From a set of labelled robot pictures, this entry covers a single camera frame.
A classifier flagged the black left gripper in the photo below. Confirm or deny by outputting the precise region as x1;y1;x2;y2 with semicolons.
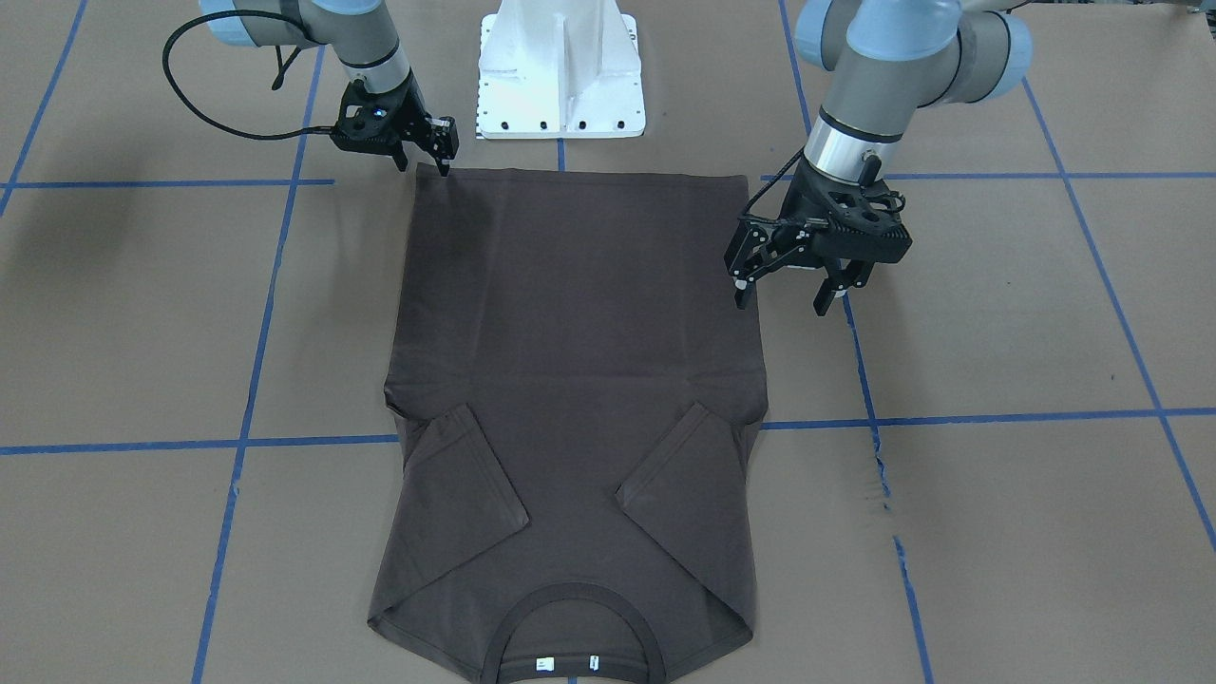
724;159;913;316

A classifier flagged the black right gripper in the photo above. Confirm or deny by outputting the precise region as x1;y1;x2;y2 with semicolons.
330;78;460;178

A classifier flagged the brown t-shirt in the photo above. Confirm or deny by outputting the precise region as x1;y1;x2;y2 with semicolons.
368;168;769;683

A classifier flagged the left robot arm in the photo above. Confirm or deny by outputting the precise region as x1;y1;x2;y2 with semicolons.
724;1;1034;315

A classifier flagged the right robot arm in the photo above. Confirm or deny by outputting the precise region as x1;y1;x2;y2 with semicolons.
199;1;458;176

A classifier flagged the white pedestal column base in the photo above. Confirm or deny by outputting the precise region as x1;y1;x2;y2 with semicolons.
475;1;647;140

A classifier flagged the black camera cable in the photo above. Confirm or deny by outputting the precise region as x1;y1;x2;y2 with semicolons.
161;9;343;142

